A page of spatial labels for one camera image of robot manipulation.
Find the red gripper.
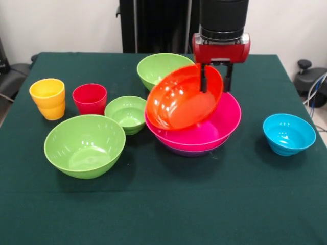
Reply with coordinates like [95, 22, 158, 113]
[192, 32, 251, 93]

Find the orange bowl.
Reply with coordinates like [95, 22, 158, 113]
[146, 64, 225, 132]

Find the pink bowl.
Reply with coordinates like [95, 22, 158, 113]
[144, 91, 242, 154]

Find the medium green bowl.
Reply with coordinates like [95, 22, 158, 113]
[136, 52, 196, 91]

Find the purple bowl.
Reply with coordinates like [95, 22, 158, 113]
[166, 142, 225, 158]

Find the small ribbed green bowl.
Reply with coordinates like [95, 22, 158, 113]
[104, 95, 148, 136]

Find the black chair with round knob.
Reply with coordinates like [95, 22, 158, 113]
[293, 59, 327, 108]

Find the small blue bowl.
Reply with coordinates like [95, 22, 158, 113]
[263, 113, 317, 156]

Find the red cup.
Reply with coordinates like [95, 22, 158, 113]
[72, 83, 107, 116]

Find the dark green tablecloth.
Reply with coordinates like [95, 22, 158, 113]
[0, 52, 327, 245]

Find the large green bowl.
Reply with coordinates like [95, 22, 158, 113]
[43, 114, 126, 180]

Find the yellow cup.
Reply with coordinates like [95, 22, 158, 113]
[29, 78, 66, 121]

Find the black office chair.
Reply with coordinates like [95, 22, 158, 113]
[0, 38, 38, 103]

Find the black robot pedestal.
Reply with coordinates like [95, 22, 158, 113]
[116, 0, 205, 54]

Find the blue and white cable bundle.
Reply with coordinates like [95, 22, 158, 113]
[302, 72, 327, 108]

